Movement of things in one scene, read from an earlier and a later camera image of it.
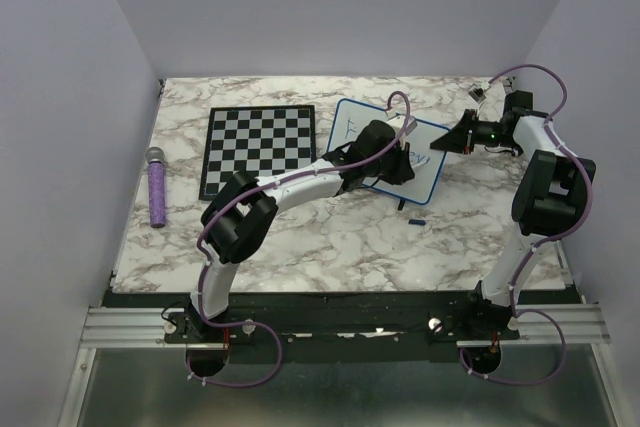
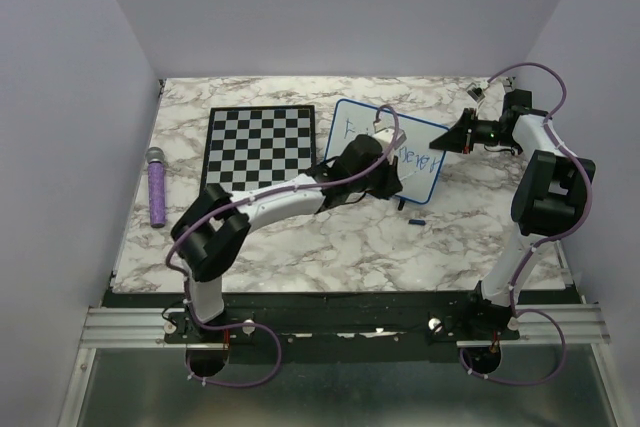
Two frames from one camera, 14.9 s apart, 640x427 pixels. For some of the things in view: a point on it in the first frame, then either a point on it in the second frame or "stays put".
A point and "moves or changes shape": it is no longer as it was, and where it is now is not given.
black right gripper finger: (461, 137) stays put
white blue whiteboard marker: (422, 163) moves or changes shape
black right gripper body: (484, 132) stays put
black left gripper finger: (404, 172) → (392, 185)
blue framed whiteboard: (424, 144) stays put
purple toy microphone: (155, 156) stays put
